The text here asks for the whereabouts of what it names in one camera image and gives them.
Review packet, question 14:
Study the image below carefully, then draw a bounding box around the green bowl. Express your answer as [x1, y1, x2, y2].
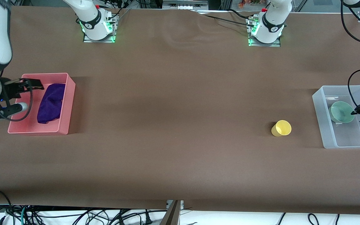
[329, 101, 355, 123]

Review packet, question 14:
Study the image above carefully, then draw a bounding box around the purple cloth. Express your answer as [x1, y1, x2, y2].
[37, 83, 66, 124]

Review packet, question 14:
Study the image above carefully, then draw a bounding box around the yellow cup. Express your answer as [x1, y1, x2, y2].
[271, 120, 292, 137]

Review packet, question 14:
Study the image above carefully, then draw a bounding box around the pink plastic bin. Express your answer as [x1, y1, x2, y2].
[7, 73, 76, 135]

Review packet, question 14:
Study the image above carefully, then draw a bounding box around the translucent plastic bin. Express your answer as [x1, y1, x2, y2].
[312, 85, 360, 149]

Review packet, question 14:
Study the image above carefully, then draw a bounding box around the brown table cover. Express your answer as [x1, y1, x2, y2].
[0, 6, 360, 216]

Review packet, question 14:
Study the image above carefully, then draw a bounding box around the orange background item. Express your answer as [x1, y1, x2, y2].
[237, 0, 262, 7]

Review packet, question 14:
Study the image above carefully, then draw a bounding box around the silver power strip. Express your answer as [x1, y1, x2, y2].
[162, 0, 209, 10]

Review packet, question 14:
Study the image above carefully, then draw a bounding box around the teal cable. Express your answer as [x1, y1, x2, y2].
[19, 206, 28, 225]

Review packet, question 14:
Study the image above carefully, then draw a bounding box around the short black cable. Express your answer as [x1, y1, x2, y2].
[228, 9, 255, 20]

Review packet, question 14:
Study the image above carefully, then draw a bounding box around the long black cable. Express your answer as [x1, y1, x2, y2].
[202, 14, 257, 27]

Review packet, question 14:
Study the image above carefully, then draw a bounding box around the black cable with plug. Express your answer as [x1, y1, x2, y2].
[141, 211, 153, 225]

